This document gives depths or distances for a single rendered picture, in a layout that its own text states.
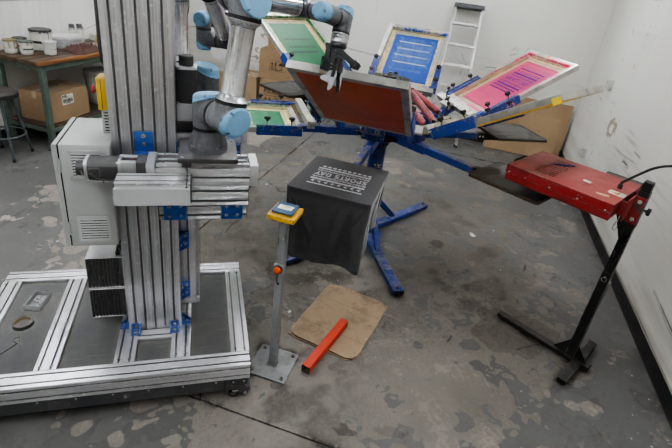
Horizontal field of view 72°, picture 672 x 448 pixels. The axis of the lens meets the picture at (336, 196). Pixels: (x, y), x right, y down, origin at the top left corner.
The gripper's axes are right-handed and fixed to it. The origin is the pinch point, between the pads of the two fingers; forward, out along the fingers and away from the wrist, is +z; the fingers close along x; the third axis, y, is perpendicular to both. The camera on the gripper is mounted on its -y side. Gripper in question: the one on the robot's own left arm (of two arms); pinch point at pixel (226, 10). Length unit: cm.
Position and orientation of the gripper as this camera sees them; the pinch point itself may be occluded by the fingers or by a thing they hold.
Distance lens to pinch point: 287.8
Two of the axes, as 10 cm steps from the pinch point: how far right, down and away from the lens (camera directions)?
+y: -2.5, 8.6, 4.5
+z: 1.7, -4.2, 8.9
